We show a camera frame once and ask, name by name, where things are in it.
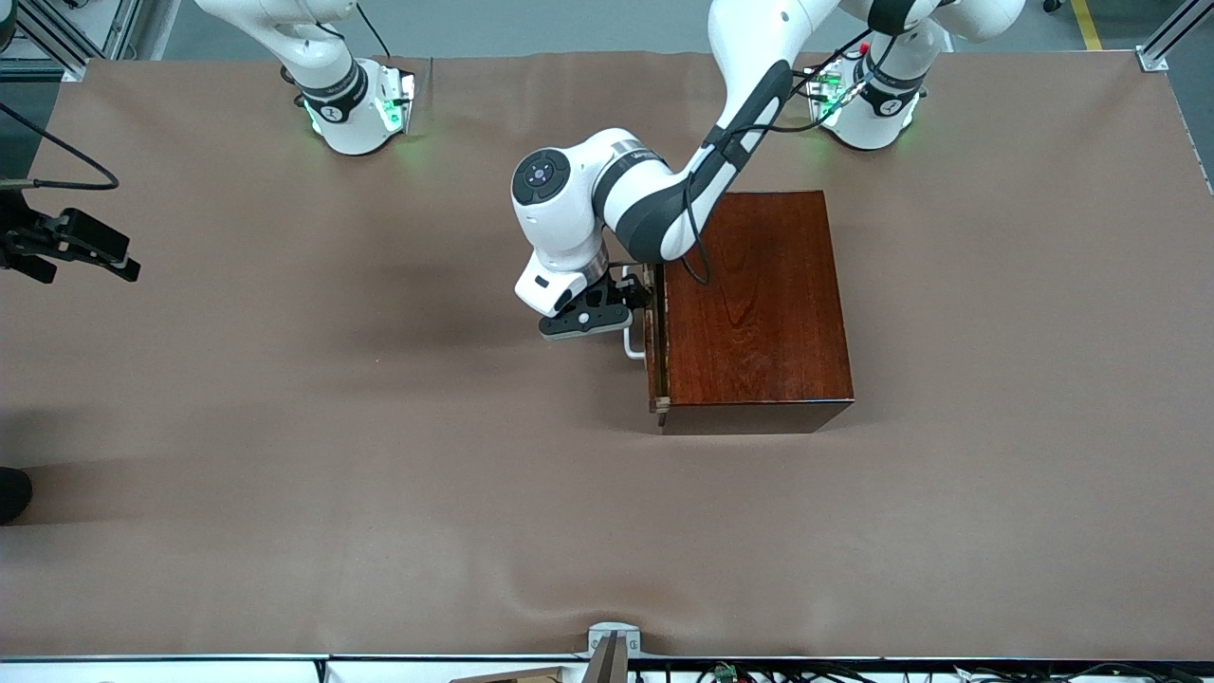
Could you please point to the white table edge rail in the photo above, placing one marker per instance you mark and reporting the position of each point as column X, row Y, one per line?
column 190, row 672

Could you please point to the brown table mat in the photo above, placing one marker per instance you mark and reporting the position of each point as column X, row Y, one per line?
column 379, row 531

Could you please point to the grey metal bracket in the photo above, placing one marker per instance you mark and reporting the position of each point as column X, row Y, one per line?
column 614, row 655

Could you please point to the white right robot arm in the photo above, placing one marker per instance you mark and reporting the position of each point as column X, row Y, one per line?
column 346, row 114

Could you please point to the dark red wooden cabinet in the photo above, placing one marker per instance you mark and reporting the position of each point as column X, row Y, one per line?
column 768, row 323

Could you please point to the black round object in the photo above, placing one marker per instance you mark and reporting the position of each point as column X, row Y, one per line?
column 11, row 495

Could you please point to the aluminium frame profile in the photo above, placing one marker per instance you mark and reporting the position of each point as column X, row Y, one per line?
column 119, row 28
column 1176, row 28

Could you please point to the light wooden board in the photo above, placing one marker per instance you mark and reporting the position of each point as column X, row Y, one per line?
column 522, row 676

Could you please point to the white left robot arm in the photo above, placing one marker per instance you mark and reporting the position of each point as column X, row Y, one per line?
column 569, row 228

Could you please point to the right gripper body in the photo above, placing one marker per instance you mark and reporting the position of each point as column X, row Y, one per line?
column 21, row 234

